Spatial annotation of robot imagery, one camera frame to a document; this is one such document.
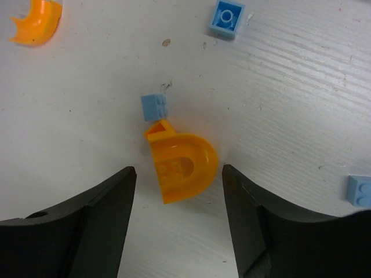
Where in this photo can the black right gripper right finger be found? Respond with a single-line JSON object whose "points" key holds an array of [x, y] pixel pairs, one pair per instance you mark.
{"points": [[298, 242]]}

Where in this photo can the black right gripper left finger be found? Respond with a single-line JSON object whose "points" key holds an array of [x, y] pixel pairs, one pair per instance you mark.
{"points": [[83, 236]]}

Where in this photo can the orange D-shaped arch brick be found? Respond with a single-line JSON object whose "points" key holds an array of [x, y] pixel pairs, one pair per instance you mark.
{"points": [[186, 164]]}

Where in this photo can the orange curved brick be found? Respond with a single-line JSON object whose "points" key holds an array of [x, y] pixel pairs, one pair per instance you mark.
{"points": [[39, 25]]}

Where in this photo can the light blue round-stud brick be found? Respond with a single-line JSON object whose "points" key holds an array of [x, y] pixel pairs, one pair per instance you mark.
{"points": [[226, 18]]}

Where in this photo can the light blue small plate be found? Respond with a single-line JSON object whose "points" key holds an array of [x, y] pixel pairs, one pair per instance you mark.
{"points": [[358, 191]]}

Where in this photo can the light blue small brick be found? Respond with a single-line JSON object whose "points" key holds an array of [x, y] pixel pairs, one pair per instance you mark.
{"points": [[154, 107]]}

